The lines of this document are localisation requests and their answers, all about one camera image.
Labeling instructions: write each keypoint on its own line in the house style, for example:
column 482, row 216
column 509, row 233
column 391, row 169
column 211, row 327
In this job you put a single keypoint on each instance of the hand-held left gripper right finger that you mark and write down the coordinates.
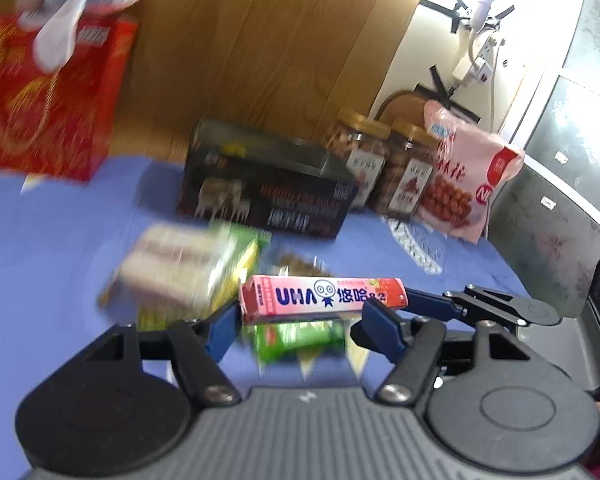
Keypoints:
column 380, row 324

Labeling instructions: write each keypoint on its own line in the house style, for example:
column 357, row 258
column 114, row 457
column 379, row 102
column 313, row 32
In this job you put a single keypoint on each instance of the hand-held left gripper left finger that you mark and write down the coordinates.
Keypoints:
column 225, row 331

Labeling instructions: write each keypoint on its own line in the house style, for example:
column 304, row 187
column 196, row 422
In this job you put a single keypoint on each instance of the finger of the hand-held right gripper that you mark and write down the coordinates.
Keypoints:
column 430, row 304

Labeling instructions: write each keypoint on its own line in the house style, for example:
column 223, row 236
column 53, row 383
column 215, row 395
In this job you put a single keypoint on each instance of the pink candy box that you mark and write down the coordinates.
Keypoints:
column 325, row 299

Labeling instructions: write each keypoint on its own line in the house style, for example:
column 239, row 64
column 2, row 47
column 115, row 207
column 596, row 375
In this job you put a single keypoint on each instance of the green snack packet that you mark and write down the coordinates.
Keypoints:
column 300, row 341

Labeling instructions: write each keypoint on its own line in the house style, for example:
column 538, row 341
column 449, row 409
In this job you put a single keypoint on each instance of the yellow-green snack packet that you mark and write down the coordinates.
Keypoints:
column 245, row 255

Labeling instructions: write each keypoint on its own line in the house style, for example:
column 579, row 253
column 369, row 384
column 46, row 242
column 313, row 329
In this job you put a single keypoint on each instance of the white and brown snack box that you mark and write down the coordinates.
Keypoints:
column 175, row 265

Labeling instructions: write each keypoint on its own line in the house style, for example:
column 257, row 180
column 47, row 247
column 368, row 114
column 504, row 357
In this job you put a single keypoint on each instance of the black rectangular box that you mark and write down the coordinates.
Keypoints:
column 265, row 185

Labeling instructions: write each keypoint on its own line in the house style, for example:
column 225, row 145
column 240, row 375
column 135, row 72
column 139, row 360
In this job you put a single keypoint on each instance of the clear blister pack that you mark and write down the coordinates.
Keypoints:
column 414, row 244

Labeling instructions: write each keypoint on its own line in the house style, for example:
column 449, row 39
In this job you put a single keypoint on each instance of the brown snack packet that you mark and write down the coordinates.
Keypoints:
column 300, row 264

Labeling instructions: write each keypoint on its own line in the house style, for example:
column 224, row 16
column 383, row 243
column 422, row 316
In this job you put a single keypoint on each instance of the pink snack bag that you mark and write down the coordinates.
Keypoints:
column 470, row 180

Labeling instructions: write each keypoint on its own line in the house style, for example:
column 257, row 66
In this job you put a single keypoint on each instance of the clear jar with gold lid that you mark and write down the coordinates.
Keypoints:
column 405, row 175
column 355, row 150

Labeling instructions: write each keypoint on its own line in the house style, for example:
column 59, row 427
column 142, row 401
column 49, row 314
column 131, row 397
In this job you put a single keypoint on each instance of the grey patterned wardrobe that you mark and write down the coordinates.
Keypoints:
column 575, row 160

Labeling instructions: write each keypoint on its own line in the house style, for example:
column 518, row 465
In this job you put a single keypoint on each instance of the blue table cloth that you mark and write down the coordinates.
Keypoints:
column 45, row 260

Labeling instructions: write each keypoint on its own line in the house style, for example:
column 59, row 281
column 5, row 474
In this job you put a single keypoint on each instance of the round wooden chair back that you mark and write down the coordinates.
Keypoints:
column 402, row 102

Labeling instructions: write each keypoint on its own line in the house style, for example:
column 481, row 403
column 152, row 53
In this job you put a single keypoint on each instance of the white power strip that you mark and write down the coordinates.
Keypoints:
column 475, row 62

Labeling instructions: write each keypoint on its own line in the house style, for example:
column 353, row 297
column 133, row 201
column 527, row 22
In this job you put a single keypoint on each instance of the red gift box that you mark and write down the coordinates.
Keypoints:
column 45, row 120

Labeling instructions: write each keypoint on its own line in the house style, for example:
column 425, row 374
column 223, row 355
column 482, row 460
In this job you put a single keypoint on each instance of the wooden headboard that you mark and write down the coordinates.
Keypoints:
column 260, row 45

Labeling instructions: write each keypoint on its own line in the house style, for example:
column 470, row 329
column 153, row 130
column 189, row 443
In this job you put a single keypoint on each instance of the white and purple wall fixture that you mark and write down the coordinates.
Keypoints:
column 486, row 2

